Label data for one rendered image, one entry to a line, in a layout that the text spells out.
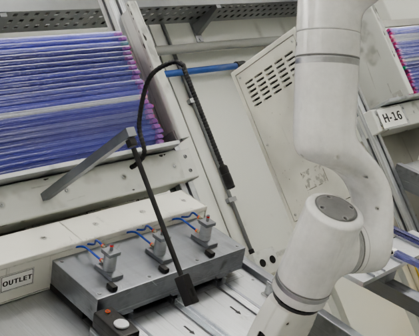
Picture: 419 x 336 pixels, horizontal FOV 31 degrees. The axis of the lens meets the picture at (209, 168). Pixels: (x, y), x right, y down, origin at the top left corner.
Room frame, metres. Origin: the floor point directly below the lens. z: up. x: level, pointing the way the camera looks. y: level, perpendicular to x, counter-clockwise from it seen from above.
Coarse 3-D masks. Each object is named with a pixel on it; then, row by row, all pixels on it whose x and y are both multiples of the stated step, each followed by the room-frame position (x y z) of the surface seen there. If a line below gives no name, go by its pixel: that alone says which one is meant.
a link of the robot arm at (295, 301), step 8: (272, 280) 1.11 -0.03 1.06; (272, 288) 1.10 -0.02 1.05; (280, 288) 1.08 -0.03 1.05; (280, 296) 1.08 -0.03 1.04; (288, 296) 1.07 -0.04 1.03; (296, 296) 1.07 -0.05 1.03; (328, 296) 1.09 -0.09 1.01; (288, 304) 1.08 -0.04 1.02; (296, 304) 1.07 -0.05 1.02; (304, 304) 1.07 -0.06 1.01; (312, 304) 1.08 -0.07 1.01; (320, 304) 1.08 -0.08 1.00
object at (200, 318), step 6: (180, 300) 1.32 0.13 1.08; (180, 306) 1.31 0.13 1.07; (192, 306) 1.31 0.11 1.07; (186, 312) 1.31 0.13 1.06; (192, 312) 1.29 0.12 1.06; (198, 312) 1.30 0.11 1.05; (198, 318) 1.29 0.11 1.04; (204, 318) 1.28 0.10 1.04; (204, 324) 1.28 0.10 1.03; (210, 324) 1.27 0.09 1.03; (210, 330) 1.27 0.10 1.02; (216, 330) 1.26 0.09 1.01; (222, 330) 1.27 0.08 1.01
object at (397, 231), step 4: (396, 228) 1.59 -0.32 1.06; (396, 232) 1.59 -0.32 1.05; (400, 232) 1.58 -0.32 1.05; (404, 232) 1.58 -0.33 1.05; (400, 236) 1.58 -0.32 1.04; (404, 236) 1.58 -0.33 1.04; (408, 236) 1.57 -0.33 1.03; (412, 236) 1.57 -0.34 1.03; (416, 236) 1.58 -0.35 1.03; (408, 240) 1.58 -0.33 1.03; (412, 240) 1.57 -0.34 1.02; (416, 240) 1.56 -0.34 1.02
